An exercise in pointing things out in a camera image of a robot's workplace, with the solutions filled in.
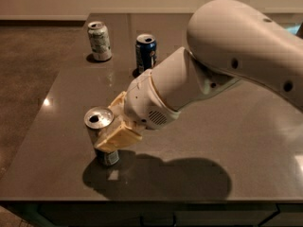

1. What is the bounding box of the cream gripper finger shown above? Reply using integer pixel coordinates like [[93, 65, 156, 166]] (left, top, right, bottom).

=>
[[108, 91, 126, 115], [94, 116, 142, 153]]

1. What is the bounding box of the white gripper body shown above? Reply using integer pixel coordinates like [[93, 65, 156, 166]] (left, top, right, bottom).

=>
[[124, 69, 180, 130]]

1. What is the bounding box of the silver redbull can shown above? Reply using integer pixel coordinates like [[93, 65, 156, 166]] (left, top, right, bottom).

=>
[[83, 106, 119, 166]]

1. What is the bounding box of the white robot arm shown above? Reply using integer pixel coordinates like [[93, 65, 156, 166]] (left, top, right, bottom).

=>
[[95, 0, 303, 152]]

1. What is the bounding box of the blue pepsi can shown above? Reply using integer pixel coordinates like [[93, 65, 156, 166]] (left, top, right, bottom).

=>
[[135, 33, 157, 74]]

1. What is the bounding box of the white green soda can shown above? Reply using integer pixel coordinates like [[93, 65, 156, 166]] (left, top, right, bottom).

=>
[[87, 21, 112, 61]]

